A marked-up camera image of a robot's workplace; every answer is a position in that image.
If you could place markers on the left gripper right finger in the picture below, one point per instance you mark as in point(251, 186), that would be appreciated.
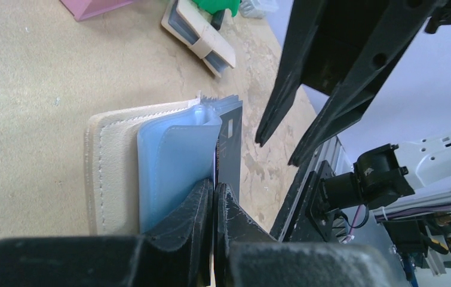
point(246, 255)

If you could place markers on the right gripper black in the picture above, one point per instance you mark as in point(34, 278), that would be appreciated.
point(345, 50)

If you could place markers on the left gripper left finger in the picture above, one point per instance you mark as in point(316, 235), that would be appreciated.
point(176, 252)

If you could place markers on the beige card holder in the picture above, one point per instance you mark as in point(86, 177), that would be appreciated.
point(141, 163)
point(184, 21)

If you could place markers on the dark grey VIP card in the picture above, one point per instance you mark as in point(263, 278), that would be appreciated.
point(227, 156)

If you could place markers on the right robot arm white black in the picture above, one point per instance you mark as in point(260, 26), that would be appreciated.
point(384, 174)

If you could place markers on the clear screw organizer box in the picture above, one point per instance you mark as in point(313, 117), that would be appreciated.
point(257, 9)

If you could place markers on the hammer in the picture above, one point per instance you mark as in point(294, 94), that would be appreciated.
point(217, 19)

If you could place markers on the front green bin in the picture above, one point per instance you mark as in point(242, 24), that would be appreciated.
point(213, 6)

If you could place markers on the pink box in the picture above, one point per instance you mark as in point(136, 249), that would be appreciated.
point(84, 9)

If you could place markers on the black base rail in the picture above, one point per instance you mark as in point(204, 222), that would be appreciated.
point(293, 222)

